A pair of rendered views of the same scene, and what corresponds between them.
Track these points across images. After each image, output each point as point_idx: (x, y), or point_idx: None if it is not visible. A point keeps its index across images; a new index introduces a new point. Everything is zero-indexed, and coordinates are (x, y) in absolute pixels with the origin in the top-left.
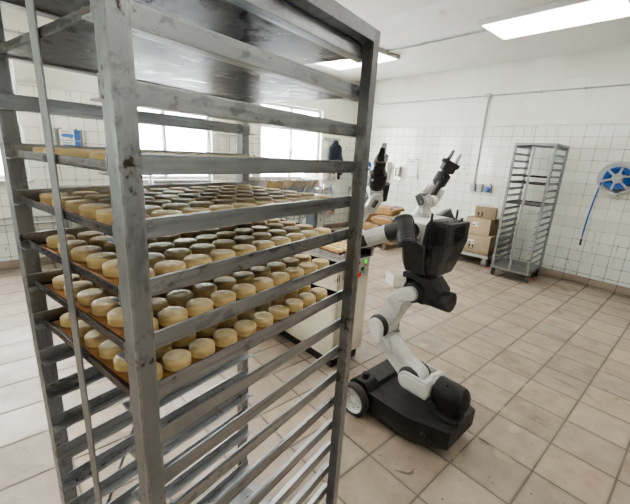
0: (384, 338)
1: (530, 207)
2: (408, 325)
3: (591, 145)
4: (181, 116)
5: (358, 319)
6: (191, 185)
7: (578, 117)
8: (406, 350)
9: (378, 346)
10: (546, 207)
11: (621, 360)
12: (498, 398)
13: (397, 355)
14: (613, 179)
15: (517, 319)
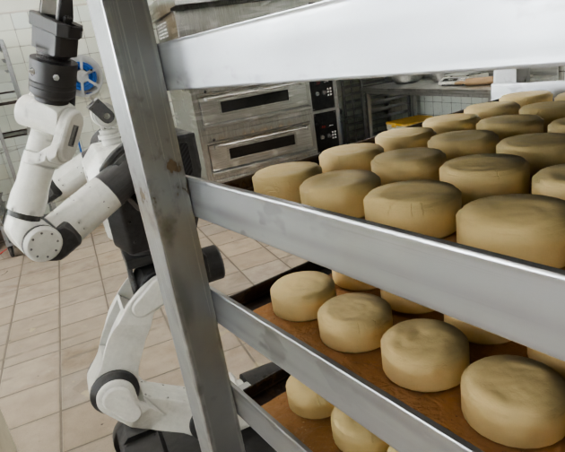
0: (143, 401)
1: None
2: (26, 391)
3: (30, 40)
4: None
5: (6, 438)
6: (392, 2)
7: None
8: (174, 389)
9: (137, 425)
10: (19, 136)
11: (236, 252)
12: (240, 360)
13: (175, 407)
14: (79, 78)
15: (122, 281)
